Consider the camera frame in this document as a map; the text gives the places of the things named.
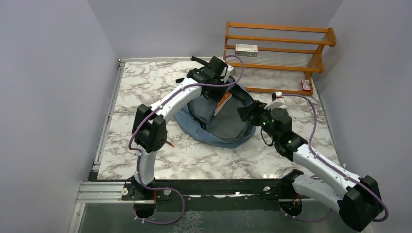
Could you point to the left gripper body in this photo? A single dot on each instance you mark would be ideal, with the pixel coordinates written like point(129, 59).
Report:
point(214, 93)

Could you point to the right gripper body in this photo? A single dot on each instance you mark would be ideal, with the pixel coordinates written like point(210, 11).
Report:
point(262, 118)

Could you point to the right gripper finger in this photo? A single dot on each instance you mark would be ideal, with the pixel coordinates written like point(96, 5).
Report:
point(246, 113)
point(258, 106)

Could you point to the orange treehouse book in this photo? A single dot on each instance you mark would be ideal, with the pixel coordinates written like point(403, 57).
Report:
point(226, 97)

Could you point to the blue student backpack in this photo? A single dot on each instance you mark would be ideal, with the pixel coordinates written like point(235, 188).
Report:
point(224, 130)

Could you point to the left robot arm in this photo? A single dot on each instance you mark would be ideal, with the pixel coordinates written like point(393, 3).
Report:
point(149, 132)

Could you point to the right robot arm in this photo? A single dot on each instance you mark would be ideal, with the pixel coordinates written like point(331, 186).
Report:
point(357, 200)

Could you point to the white box on shelf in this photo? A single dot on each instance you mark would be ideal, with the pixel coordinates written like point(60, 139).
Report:
point(246, 50)

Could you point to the small red white box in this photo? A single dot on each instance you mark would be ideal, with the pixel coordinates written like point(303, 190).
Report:
point(306, 85)

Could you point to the wooden shelf rack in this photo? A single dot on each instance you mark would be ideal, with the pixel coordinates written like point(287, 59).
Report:
point(285, 59)

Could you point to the red pen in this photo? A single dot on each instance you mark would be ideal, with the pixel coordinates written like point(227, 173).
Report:
point(170, 144)

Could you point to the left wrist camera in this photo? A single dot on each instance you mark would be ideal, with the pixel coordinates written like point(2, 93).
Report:
point(227, 72)

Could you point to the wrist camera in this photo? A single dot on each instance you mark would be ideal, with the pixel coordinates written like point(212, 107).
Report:
point(277, 101)
point(227, 72)

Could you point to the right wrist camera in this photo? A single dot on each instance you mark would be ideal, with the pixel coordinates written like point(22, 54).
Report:
point(277, 101)

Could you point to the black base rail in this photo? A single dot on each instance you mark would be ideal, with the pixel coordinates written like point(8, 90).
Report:
point(168, 195)

